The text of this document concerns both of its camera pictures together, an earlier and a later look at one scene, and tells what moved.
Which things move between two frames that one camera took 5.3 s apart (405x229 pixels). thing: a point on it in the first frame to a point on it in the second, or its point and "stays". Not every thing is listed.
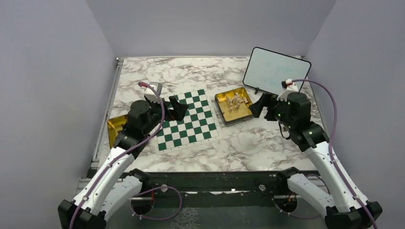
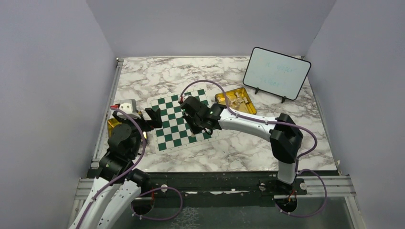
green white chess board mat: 199,126 stays
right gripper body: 277,109 to 194,124
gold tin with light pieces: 233,106 stays
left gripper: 179,110 to 156,119
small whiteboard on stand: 266,70 stays
